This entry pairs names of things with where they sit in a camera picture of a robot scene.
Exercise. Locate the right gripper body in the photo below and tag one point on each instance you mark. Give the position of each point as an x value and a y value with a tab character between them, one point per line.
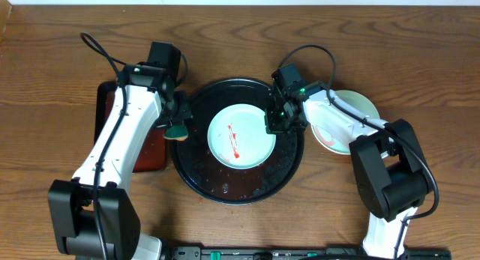
278	121

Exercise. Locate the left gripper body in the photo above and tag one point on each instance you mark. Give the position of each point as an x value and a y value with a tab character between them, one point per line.
176	112

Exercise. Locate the green orange sponge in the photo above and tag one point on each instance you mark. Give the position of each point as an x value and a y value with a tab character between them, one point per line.
176	132

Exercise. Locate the light blue plate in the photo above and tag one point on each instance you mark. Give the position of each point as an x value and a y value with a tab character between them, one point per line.
237	137
358	101

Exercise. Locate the yellow plate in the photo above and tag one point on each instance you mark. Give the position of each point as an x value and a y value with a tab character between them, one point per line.
346	139

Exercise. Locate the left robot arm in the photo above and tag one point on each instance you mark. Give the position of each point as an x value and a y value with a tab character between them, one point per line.
92	214

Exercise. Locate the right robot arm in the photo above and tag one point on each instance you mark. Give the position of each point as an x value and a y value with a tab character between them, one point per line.
391	172

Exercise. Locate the rectangular black sponge tray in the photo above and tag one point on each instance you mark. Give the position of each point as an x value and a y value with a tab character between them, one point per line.
153	154

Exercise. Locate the round black tray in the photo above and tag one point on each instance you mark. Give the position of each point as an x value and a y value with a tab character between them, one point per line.
213	180

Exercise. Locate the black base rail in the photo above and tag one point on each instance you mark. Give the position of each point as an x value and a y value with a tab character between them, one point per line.
335	252

